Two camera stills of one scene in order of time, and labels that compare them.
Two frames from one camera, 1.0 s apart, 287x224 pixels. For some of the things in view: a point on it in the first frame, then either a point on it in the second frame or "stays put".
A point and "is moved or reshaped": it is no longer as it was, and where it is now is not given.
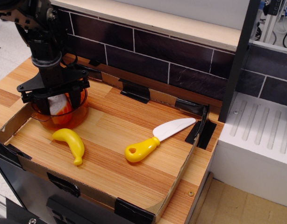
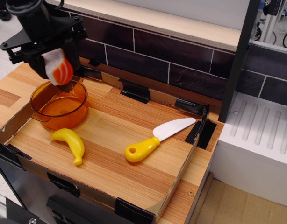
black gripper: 51,80 -> 41,32
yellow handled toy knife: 134,153 stays put
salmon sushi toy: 60,108 is moved or reshaped
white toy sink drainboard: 254,150 stays put
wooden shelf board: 157,21 stays put
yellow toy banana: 75,143 stays put
